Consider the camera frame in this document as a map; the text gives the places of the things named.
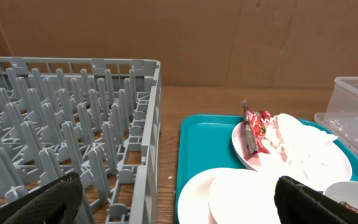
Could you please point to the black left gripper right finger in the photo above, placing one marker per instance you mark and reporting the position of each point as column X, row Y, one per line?
column 296, row 203

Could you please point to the white napkin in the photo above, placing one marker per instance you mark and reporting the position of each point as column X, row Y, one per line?
column 296, row 142

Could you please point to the red snack wrapper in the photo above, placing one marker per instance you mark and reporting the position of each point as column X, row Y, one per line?
column 255, row 123

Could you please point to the large pink plate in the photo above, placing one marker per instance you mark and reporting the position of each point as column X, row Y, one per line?
column 319, row 172

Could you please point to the brown food piece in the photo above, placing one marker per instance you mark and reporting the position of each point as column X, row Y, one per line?
column 350, row 207

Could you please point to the white paper cup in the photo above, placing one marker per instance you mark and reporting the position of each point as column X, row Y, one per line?
column 243, row 196

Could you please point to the grey dishwasher rack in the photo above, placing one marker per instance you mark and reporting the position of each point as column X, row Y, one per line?
column 92, row 120

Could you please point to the small pink bowl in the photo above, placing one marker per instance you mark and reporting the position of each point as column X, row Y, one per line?
column 192, row 207

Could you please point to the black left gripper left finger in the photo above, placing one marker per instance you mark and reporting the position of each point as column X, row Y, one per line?
column 56, row 202

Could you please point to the clear plastic bin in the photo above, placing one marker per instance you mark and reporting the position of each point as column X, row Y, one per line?
column 341, row 115

